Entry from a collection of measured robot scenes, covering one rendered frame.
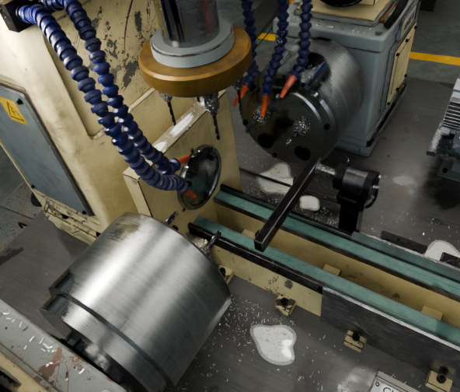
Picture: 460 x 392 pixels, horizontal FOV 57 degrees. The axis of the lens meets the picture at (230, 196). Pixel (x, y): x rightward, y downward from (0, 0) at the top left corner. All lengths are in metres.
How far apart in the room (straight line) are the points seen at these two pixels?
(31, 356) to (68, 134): 0.37
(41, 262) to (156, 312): 0.63
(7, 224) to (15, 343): 1.33
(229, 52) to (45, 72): 0.29
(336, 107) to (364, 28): 0.24
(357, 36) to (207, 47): 0.51
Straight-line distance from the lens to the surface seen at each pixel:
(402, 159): 1.28
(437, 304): 0.94
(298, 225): 0.94
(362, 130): 1.21
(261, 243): 0.78
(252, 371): 0.92
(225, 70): 0.64
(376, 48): 1.08
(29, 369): 0.61
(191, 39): 0.65
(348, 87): 1.00
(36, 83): 0.75
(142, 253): 0.64
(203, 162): 0.91
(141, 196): 0.81
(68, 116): 0.79
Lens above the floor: 1.66
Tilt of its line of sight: 47 degrees down
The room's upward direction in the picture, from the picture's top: 10 degrees counter-clockwise
